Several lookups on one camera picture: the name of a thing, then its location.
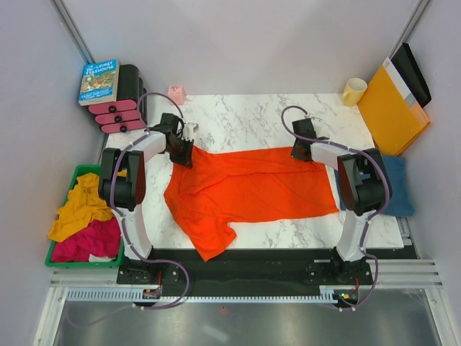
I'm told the orange t-shirt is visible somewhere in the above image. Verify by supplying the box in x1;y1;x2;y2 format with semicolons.
164;147;339;261

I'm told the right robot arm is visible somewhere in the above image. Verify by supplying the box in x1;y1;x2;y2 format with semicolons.
292;119;392;284

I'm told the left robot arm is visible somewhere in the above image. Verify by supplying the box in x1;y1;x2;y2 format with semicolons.
98;113;199;283

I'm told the small pink box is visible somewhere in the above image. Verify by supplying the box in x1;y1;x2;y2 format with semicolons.
167;85;186;105

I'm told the yellow mug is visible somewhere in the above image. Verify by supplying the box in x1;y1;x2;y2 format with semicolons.
342;77;368;107

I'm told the orange folder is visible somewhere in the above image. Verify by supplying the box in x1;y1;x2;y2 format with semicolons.
358;66;431;156

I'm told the green plastic bin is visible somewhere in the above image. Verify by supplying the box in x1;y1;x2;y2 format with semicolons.
45;164;124;268

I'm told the blue treehouse paperback book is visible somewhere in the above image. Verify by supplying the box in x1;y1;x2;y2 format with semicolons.
78;59;120;107

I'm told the yellow t-shirt in bin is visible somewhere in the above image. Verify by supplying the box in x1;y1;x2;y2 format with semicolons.
48;172;113;242

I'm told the folded blue t-shirt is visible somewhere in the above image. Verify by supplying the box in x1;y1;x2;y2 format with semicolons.
335;149;415;217

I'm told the magenta t-shirt in bin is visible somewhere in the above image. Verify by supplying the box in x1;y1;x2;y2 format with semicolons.
51;217;121;263

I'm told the white grey folder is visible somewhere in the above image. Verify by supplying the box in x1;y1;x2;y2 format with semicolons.
382;58;417;107

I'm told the black folder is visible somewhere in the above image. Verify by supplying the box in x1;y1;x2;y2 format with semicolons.
390;43;431;108

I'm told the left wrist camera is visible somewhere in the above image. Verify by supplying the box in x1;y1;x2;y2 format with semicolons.
182;123;199;141

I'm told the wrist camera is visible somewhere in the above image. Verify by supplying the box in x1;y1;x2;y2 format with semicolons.
310;117;328;137
182;123;199;141

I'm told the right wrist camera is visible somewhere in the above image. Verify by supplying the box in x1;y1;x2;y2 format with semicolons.
310;117;328;137

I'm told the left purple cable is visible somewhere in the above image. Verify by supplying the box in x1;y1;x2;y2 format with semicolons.
65;92;192;328

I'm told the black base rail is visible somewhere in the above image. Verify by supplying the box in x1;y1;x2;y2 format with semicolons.
115;247;408;298

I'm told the grey slotted cable duct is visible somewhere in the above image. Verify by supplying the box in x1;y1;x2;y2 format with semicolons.
66;286;338;304

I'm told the left aluminium frame post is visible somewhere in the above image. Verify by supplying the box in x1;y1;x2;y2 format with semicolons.
50;0;94;63

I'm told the aluminium frame post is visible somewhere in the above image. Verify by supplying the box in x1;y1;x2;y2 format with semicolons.
50;0;94;63
394;0;432;49

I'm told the right aluminium frame post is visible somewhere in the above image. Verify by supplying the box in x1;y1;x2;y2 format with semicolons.
394;0;432;49

